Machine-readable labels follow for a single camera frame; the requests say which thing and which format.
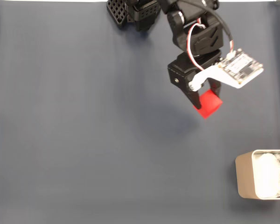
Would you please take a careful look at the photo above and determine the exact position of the red cube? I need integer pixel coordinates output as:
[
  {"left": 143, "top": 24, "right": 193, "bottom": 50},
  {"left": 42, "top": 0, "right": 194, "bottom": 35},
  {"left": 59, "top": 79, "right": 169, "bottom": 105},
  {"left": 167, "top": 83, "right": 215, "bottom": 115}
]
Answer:
[{"left": 192, "top": 90, "right": 224, "bottom": 120}]

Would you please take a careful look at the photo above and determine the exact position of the beige metal box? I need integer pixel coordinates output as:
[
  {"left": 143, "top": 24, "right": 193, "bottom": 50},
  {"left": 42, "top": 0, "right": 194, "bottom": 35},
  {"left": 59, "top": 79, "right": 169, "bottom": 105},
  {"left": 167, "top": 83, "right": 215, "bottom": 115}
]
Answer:
[{"left": 235, "top": 149, "right": 280, "bottom": 200}]

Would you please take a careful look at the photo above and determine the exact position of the crumpled white paper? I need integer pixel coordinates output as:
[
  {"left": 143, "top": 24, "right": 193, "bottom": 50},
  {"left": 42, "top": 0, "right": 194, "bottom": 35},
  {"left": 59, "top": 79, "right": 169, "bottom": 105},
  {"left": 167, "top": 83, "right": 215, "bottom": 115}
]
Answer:
[{"left": 254, "top": 152, "right": 280, "bottom": 199}]

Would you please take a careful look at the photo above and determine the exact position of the grey table mat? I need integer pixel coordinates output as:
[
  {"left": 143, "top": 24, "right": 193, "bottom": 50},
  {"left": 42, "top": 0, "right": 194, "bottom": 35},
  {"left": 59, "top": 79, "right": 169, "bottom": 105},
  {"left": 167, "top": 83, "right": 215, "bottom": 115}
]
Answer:
[{"left": 0, "top": 1, "right": 280, "bottom": 224}]

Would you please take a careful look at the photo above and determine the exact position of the red white servo cable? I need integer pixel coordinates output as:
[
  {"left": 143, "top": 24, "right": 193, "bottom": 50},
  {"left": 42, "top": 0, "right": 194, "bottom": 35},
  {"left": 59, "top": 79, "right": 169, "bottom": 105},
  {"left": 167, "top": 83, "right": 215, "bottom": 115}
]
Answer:
[{"left": 187, "top": 22, "right": 207, "bottom": 71}]

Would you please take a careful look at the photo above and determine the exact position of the black camera cable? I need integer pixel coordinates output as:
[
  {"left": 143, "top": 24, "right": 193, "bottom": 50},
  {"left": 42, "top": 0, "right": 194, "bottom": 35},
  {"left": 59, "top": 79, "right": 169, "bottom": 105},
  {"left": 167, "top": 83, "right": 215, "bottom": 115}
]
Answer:
[{"left": 177, "top": 0, "right": 235, "bottom": 54}]

